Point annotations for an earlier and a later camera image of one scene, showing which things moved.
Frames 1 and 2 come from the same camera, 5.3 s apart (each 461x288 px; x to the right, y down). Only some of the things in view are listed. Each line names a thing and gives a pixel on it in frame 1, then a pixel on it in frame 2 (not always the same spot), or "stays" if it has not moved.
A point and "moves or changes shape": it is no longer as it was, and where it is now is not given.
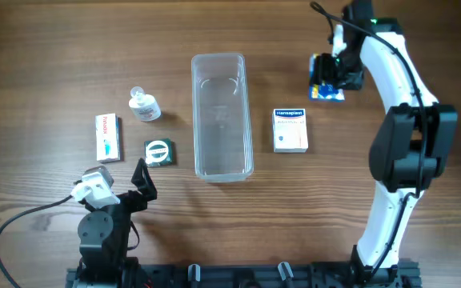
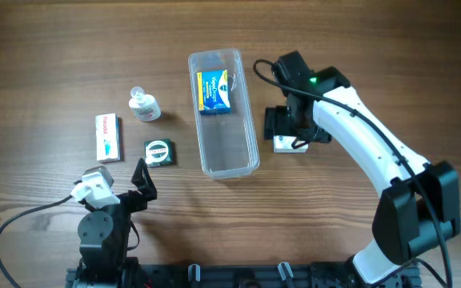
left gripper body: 130,198 stays
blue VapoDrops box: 322,92 moves or changes shape
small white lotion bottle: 144,106 stays
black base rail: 122,273 stays
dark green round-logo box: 158,153 stays
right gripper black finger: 325,70 → 277,122
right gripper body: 330,74 → 273,123
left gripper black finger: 143,180 stays
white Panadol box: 108,133 stays
